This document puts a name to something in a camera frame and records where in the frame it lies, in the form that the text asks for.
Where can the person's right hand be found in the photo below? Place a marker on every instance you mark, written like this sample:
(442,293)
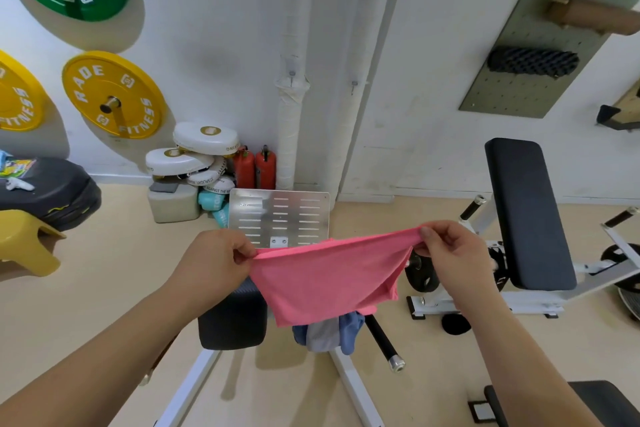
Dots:
(465,266)

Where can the person's left hand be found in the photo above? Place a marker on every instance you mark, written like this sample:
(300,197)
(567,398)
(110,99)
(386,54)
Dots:
(210,266)

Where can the person's left thumb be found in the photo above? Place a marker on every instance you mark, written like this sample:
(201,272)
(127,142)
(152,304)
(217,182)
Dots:
(244,244)

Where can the person's right thumb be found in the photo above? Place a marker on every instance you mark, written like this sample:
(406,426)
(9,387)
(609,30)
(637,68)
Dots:
(430,237)

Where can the pink cloth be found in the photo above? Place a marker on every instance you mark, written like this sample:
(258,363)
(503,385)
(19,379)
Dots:
(325,276)

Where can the person's left forearm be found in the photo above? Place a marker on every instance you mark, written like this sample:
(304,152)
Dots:
(100,366)

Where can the person's right forearm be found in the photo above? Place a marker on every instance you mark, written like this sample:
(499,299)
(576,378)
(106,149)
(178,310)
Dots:
(520,366)

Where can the black weight plate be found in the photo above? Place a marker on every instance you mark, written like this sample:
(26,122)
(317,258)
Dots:
(422,274)

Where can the slotted metal foot plate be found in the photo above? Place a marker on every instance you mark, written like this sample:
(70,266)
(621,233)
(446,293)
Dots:
(280,214)

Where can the black textured seat pad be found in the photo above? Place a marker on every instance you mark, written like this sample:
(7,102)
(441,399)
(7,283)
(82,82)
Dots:
(232,316)

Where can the red fire extinguisher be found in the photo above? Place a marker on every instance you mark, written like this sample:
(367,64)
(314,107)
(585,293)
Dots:
(245,169)
(265,169)

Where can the pale grey box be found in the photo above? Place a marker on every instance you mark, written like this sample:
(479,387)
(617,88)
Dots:
(172,204)

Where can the black round rubber foot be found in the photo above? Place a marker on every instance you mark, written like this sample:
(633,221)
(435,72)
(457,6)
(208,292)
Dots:
(456,324)

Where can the long black bench pad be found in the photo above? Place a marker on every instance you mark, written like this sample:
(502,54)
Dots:
(530,216)

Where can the black bar with chrome cap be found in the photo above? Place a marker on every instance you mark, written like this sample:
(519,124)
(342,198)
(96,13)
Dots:
(382,341)

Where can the grey cloth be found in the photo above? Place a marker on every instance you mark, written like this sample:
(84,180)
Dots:
(322,334)

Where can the blue cloth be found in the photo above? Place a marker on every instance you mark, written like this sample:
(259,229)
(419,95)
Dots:
(351,329)

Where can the white wrapped pipe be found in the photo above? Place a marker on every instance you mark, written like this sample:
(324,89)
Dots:
(292,91)
(350,91)

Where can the grey pegboard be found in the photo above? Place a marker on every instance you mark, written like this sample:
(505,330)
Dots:
(515,91)

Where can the black square floor foot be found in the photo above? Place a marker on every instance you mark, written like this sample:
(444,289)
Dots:
(481,411)

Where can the black wheel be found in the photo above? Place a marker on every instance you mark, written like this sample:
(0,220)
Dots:
(627,266)

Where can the black ridged foam roller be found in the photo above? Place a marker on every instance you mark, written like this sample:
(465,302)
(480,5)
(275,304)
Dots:
(532,63)

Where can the yellow weight plate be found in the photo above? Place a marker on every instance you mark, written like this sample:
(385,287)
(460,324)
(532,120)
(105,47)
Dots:
(90,91)
(17,91)

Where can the yellow plastic stool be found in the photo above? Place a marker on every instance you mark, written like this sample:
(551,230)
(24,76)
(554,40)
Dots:
(25,241)

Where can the small white gadget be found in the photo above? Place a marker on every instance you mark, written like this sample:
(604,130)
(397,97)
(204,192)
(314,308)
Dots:
(20,185)

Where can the colourful packet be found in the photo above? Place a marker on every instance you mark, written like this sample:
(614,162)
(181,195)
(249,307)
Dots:
(17,167)

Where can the black cushion pad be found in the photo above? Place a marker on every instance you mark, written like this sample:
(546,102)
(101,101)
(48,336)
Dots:
(607,404)

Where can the brown cork roller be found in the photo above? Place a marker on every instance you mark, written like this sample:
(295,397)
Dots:
(595,15)

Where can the white bench machine frame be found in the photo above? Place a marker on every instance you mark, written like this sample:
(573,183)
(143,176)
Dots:
(530,301)

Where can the white machine base frame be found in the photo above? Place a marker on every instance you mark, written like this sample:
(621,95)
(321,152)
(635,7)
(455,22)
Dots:
(355,386)

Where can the black wall bracket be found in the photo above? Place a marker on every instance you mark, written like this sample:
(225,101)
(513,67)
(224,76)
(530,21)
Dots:
(607,115)

